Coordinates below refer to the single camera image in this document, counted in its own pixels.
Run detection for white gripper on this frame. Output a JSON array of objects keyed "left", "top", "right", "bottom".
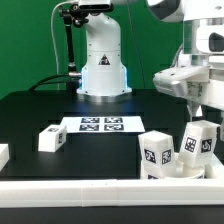
[{"left": 153, "top": 54, "right": 224, "bottom": 142}]

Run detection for white round stool seat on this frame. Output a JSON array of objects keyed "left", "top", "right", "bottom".
[{"left": 139, "top": 159, "right": 206, "bottom": 180}]

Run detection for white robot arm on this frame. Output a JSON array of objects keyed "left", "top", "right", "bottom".
[{"left": 78, "top": 0, "right": 224, "bottom": 141}]

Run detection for white U-shaped fence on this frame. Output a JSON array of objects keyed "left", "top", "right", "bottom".
[{"left": 0, "top": 141, "right": 224, "bottom": 208}]

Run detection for white marker sheet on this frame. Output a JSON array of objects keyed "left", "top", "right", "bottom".
[{"left": 61, "top": 116, "right": 145, "bottom": 133}]

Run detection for black rear camera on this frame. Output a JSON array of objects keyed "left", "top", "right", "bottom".
[{"left": 78, "top": 0, "right": 112, "bottom": 12}]

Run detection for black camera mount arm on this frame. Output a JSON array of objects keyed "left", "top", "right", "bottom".
[{"left": 59, "top": 3, "right": 88, "bottom": 72}]

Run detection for black cables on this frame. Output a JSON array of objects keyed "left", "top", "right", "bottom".
[{"left": 27, "top": 71, "right": 82, "bottom": 92}]

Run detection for white cable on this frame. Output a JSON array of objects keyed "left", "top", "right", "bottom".
[{"left": 50, "top": 0, "right": 78, "bottom": 91}]

